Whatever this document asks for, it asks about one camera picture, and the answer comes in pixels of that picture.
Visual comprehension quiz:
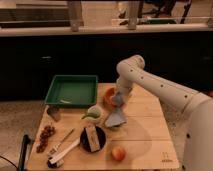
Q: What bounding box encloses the red bowl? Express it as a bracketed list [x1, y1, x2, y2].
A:
[103, 87, 128, 108]

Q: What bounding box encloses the blue sponge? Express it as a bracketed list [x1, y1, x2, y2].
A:
[111, 92, 124, 107]

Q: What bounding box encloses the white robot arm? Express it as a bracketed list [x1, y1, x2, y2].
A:
[116, 55, 213, 171]

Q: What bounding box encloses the blue grey cloth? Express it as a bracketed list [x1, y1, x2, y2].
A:
[105, 108, 126, 128]

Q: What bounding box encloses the green plastic tray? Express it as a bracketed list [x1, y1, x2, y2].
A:
[45, 75, 98, 108]

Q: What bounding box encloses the wooden block on plate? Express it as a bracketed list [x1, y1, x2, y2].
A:
[86, 125, 100, 152]

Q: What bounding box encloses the small brown block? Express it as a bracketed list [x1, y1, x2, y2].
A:
[47, 106, 61, 122]

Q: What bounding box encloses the orange fruit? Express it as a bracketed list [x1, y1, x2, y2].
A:
[111, 146, 126, 161]

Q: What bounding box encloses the bunch of red grapes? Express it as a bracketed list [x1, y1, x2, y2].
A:
[36, 125, 55, 153]

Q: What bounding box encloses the metal fork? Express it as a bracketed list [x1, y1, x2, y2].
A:
[48, 128, 75, 157]

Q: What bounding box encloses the white handled brush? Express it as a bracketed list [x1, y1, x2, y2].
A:
[47, 138, 80, 168]

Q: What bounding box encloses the black chair frame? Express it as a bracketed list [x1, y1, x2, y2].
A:
[18, 134, 32, 171]

